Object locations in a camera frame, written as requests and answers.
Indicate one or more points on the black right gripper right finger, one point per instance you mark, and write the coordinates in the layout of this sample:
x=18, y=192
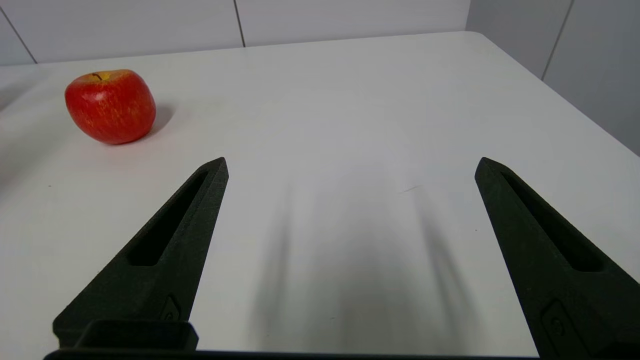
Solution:
x=575, y=300

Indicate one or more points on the red apple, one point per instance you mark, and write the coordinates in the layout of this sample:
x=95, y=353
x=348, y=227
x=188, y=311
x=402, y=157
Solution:
x=110, y=107

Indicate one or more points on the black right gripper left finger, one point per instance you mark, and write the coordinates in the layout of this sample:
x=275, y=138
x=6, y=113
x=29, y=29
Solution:
x=150, y=280

